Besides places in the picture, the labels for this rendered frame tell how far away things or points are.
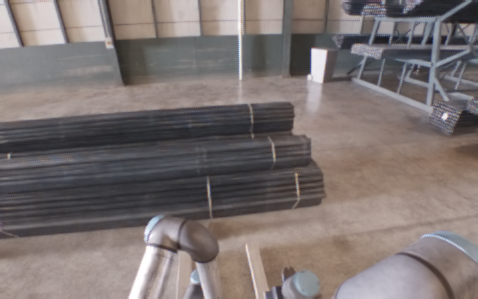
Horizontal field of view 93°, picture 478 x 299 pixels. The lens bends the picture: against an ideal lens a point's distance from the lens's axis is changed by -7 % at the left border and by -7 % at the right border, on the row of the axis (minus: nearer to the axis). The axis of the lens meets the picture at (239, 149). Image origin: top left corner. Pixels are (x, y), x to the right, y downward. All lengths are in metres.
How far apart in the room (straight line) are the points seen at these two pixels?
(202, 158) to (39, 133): 1.75
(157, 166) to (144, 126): 0.55
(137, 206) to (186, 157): 0.67
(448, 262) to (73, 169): 2.59
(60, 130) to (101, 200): 0.91
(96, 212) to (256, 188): 1.56
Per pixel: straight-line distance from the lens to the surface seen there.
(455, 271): 0.52
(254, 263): 2.23
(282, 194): 2.53
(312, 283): 1.01
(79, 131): 2.97
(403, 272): 0.47
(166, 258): 0.95
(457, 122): 5.72
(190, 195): 2.45
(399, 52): 7.36
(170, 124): 2.68
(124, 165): 2.47
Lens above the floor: 1.89
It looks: 28 degrees down
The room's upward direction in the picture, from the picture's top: 1 degrees counter-clockwise
